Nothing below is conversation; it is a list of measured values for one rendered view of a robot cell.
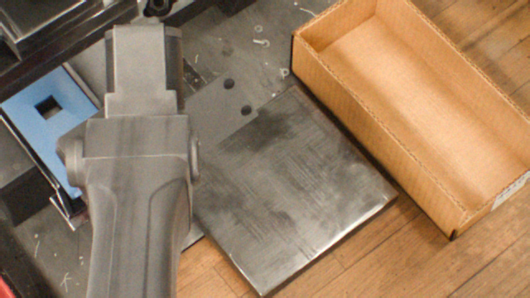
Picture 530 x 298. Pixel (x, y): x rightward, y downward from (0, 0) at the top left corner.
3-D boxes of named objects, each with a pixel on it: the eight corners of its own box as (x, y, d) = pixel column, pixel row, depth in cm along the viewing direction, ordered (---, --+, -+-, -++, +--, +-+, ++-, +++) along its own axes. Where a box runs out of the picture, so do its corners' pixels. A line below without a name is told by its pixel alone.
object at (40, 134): (80, 210, 95) (75, 196, 93) (-8, 95, 101) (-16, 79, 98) (144, 166, 97) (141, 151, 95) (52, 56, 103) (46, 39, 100)
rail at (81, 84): (128, 155, 100) (125, 142, 98) (51, 61, 105) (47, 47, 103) (133, 151, 100) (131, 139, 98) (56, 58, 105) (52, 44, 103)
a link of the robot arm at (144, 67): (85, 40, 82) (60, 12, 70) (197, 36, 82) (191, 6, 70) (89, 192, 81) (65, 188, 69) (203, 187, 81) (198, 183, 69)
